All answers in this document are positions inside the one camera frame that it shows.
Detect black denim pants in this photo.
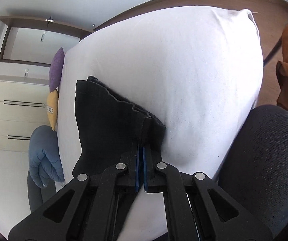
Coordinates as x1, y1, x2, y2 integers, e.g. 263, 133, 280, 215
72, 75, 167, 241

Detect white bed mattress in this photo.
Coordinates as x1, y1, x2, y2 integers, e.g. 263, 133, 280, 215
55, 4, 264, 241

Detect dark brown door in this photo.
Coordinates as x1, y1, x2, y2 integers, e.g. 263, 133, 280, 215
0, 16, 93, 67

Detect purple cushion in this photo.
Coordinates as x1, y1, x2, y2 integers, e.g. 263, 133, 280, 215
49, 47, 65, 93

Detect blue rolled duvet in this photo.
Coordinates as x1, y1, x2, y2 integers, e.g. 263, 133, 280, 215
28, 125, 65, 188

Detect yellow cushion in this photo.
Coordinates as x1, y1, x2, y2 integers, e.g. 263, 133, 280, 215
46, 89, 59, 131

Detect person dark clothed leg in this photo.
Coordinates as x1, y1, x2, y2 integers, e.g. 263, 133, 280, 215
218, 105, 288, 240

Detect dark grey headboard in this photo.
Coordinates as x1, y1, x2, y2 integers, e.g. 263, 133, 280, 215
27, 172, 56, 212

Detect cream wardrobe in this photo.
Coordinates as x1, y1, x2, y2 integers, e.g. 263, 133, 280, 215
0, 76, 49, 152

